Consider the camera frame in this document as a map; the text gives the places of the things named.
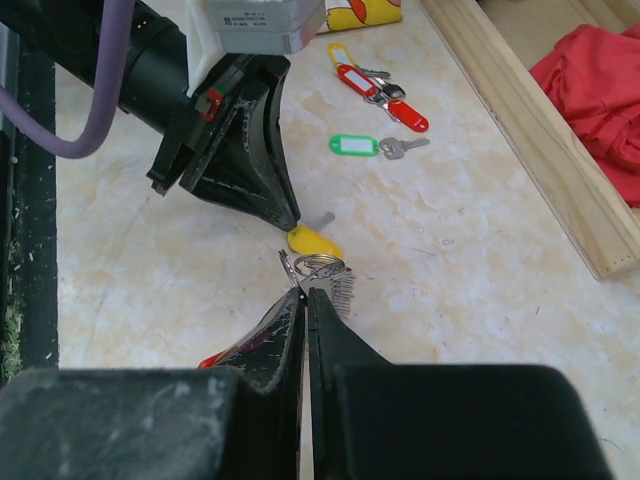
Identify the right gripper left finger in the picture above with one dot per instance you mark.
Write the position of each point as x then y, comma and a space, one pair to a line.
260, 437

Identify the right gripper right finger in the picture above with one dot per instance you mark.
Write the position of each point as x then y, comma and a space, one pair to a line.
374, 419

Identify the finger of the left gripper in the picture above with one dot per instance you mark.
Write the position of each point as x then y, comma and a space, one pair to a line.
273, 197
240, 162

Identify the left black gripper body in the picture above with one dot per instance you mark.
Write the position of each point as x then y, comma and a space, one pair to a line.
189, 152

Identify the yellow tag key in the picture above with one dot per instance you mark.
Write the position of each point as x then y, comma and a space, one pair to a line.
307, 240

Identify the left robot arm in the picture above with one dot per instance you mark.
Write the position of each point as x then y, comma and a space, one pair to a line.
134, 59

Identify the yellow outline tag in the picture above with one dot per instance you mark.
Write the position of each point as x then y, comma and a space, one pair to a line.
339, 55

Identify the blue pikachu shirt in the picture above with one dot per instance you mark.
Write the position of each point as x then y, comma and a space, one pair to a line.
354, 14

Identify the wooden rack tray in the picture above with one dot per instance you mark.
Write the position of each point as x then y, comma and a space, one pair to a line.
496, 43

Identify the red crumpled cloth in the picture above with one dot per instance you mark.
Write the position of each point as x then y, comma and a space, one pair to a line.
592, 78

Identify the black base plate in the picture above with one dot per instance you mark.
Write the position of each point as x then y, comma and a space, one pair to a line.
29, 273

